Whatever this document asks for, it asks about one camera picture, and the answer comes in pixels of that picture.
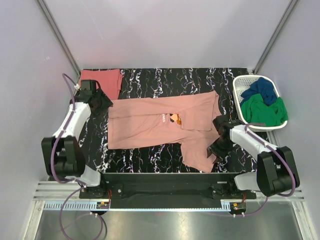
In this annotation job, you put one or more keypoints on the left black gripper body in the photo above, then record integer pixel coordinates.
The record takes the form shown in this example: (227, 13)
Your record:
(103, 102)

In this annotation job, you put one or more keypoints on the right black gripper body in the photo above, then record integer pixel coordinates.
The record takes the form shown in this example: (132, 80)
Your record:
(220, 148)

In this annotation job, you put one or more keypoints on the pink t shirt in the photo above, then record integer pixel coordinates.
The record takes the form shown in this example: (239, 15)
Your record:
(186, 120)

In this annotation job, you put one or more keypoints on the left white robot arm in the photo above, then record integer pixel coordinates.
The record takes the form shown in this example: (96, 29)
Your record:
(63, 157)

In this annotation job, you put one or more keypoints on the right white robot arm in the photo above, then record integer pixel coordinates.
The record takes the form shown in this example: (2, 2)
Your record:
(276, 172)

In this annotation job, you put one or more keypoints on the folded red t shirt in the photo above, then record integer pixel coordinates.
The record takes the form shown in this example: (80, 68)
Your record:
(110, 81)

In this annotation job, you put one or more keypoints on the green t shirt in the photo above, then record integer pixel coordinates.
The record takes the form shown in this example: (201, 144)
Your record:
(254, 110)

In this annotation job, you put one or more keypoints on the white plastic laundry basket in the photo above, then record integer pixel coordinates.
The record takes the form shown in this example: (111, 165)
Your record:
(242, 83)

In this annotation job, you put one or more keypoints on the blue t shirt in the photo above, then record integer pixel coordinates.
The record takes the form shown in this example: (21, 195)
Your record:
(263, 87)

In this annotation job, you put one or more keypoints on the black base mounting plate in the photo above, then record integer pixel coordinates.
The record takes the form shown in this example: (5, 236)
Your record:
(168, 187)

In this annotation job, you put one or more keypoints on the white slotted cable duct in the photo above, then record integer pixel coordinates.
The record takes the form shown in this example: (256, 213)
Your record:
(120, 206)

